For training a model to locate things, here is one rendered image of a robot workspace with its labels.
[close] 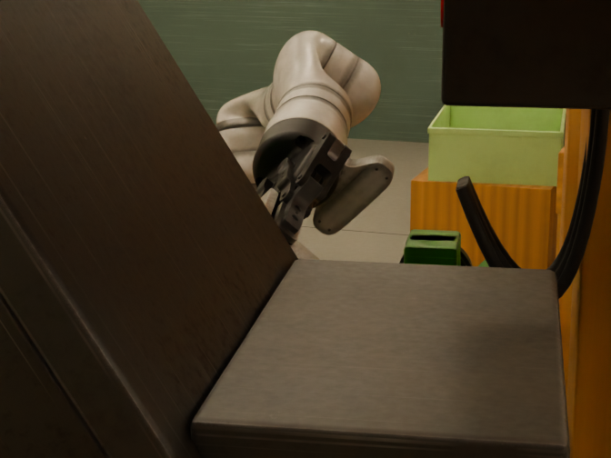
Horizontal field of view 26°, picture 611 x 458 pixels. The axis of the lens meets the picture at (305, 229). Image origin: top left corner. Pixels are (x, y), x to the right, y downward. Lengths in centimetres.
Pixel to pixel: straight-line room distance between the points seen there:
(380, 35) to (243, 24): 91
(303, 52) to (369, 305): 49
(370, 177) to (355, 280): 30
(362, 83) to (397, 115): 703
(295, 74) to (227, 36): 737
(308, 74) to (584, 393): 38
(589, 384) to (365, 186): 26
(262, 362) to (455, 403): 11
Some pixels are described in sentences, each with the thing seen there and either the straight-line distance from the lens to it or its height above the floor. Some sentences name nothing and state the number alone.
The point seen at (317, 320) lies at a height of 124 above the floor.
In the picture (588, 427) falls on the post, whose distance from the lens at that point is 114.
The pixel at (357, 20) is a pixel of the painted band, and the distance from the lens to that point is 831.
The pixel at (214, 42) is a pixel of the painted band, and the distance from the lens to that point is 864.
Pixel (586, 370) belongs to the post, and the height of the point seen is 110.
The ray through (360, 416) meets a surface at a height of 124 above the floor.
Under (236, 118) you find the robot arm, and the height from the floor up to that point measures 123.
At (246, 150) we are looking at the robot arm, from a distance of 155.
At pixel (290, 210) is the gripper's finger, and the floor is 125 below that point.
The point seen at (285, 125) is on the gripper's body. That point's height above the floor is 129.
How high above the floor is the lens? 148
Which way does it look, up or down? 14 degrees down
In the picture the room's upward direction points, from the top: straight up
